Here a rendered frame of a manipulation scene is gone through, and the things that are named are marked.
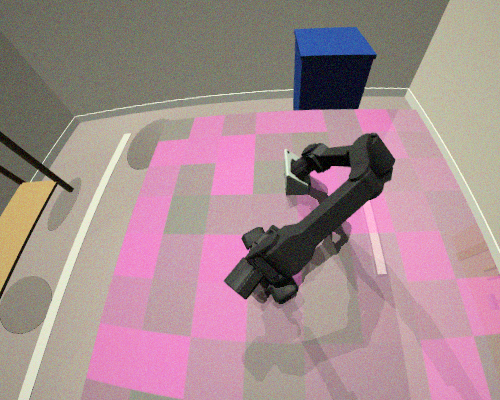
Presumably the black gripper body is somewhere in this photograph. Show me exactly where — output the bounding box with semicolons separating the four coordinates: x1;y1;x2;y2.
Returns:
241;227;299;302

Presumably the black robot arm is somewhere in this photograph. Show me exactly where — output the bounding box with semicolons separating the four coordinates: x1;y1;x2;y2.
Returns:
223;132;396;300

